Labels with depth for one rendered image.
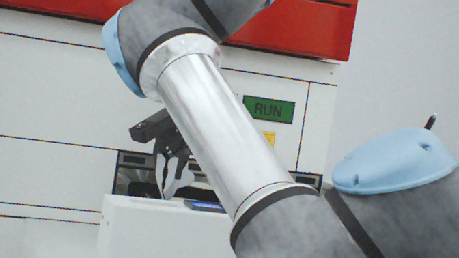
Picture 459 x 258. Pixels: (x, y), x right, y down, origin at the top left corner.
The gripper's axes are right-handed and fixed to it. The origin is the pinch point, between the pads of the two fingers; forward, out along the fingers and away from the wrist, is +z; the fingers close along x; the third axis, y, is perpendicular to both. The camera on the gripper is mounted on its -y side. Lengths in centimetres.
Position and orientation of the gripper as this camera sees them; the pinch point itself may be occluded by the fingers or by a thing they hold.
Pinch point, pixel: (164, 194)
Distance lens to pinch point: 172.2
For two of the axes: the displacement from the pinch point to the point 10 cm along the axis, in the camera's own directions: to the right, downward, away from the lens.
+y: 7.1, 0.7, 7.0
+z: -1.5, 9.9, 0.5
